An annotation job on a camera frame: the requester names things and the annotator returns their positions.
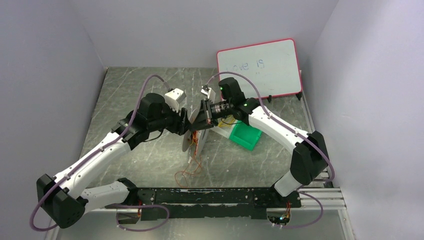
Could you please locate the wires wound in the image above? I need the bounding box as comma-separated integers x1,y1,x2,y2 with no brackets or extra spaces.
188,130,202,148

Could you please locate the colourful wire bundle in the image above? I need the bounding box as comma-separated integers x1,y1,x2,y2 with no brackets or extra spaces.
216,115,237,130

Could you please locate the white plastic bin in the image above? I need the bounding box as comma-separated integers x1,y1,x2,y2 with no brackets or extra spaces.
211,116,238,139

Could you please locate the green plastic bin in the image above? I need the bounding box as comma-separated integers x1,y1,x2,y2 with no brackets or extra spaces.
229,122,262,151

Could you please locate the orange wire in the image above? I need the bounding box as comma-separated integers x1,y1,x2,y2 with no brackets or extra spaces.
174,147,204,189

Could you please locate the white filament spool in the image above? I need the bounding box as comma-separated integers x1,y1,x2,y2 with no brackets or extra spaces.
181,129,210,164

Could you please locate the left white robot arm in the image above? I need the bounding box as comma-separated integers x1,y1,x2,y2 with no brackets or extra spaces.
36,88,190,229

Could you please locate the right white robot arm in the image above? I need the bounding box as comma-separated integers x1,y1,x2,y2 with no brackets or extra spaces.
190,77,329,197

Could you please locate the red framed whiteboard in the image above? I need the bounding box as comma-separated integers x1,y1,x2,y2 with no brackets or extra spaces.
216,38,303,99

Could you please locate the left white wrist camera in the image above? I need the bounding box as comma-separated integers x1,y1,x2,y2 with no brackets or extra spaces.
164,88,186,113

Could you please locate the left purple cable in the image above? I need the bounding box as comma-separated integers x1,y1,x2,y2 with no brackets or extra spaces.
29,74,173,232

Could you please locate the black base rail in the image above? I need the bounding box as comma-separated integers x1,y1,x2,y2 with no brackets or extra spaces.
123,187,302,221

